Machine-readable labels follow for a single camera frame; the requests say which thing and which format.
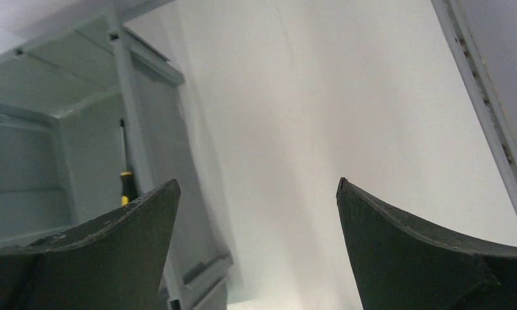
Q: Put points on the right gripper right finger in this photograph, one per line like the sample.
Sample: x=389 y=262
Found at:
x=402 y=261

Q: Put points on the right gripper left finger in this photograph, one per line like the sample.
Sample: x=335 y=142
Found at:
x=114 y=261

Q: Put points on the black yellow screwdriver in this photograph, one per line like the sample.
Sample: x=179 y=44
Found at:
x=129 y=188

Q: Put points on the grey plastic bin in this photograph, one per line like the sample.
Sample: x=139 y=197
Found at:
x=79 y=106

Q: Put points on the aluminium frame profile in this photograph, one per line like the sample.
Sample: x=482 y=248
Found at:
x=487 y=106

